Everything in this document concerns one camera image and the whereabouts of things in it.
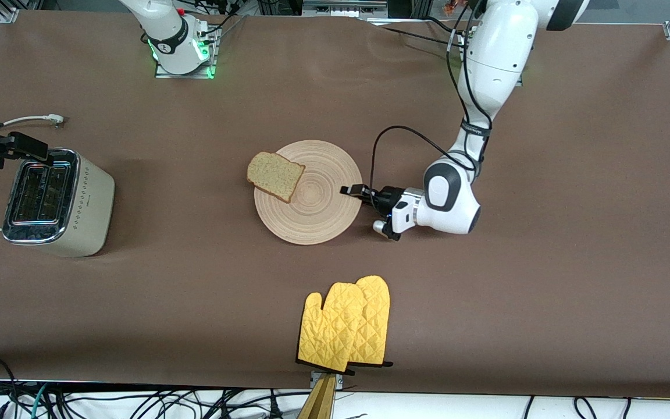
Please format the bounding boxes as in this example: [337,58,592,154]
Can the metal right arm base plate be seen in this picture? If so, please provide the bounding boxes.
[155,28,218,80]

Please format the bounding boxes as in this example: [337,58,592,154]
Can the cream and chrome toaster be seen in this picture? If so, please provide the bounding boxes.
[2,147,116,258]

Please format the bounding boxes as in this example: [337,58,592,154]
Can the black cable at arm base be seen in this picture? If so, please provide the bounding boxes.
[370,16,465,48]

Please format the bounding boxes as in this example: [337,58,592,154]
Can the yellow quilted oven mitt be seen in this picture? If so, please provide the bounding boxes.
[297,282,366,374]
[347,275,394,368]

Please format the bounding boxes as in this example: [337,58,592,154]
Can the white toaster power cable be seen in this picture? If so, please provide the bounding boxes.
[0,114,67,232]

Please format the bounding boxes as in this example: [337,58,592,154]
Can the wooden camera mount post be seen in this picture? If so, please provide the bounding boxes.
[297,371,345,419]

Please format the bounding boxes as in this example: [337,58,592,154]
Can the black cables at arm base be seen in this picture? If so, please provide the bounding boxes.
[193,0,247,37]

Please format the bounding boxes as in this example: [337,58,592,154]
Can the brown table cover cloth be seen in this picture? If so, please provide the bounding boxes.
[0,9,670,401]

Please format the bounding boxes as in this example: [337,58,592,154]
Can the grey power strip box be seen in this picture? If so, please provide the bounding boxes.
[302,0,388,18]

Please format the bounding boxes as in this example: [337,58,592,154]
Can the tangled black cable bundle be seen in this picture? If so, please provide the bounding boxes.
[50,387,312,419]

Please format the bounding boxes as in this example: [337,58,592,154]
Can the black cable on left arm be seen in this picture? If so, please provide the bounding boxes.
[370,0,494,217]

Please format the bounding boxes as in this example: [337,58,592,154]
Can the brown bread slice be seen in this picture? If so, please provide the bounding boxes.
[247,152,306,204]

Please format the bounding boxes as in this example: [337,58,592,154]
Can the teal cable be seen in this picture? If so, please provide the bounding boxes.
[28,382,52,419]

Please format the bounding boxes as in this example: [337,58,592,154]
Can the round wooden plate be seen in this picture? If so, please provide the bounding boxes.
[254,140,363,246]

